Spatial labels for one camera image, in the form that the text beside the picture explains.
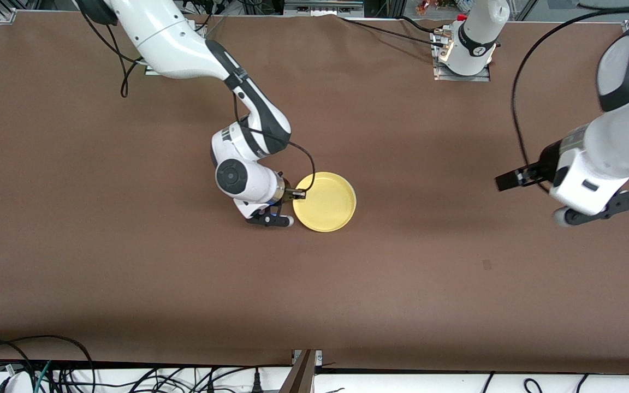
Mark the colourful small items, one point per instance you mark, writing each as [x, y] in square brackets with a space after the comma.
[437, 6]

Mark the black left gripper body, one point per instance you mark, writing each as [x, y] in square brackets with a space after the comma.
[545, 162]

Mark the yellow round plate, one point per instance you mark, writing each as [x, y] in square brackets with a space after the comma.
[328, 204]

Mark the grey metal device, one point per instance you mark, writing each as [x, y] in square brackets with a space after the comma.
[322, 6]

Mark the aluminium frame profile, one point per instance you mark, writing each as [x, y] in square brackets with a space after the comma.
[299, 376]

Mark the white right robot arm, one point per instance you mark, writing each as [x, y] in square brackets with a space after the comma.
[183, 43]

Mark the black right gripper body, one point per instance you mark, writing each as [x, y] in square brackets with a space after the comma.
[291, 193]

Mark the aluminium right arm base plate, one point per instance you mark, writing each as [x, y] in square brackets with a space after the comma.
[148, 71]

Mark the aluminium left arm base plate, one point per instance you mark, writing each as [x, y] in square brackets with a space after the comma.
[481, 78]

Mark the brown table cover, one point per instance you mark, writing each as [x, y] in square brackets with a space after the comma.
[129, 245]

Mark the black power plug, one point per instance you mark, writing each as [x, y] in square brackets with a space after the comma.
[257, 382]

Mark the white ledge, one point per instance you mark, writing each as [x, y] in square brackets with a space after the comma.
[402, 385]

